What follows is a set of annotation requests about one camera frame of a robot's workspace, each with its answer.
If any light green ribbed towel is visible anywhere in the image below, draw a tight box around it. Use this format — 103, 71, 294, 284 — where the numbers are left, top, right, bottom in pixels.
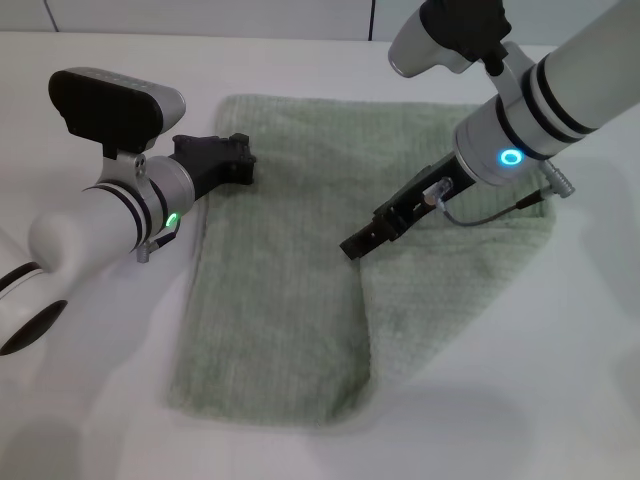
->
164, 94, 558, 429

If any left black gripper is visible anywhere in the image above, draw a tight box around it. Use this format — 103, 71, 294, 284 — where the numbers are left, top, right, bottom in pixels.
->
171, 131, 259, 201

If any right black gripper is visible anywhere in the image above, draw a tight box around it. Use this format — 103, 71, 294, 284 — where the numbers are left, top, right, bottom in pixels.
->
339, 152, 476, 262

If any left arm cable with plug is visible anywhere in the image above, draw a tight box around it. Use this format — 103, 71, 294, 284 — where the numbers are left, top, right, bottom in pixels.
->
135, 227, 182, 264

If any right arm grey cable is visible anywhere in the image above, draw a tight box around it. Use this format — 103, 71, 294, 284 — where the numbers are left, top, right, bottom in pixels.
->
422, 159, 577, 228

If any left wrist black silver camera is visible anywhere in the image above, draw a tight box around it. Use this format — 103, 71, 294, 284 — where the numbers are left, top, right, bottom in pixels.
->
47, 68, 188, 160

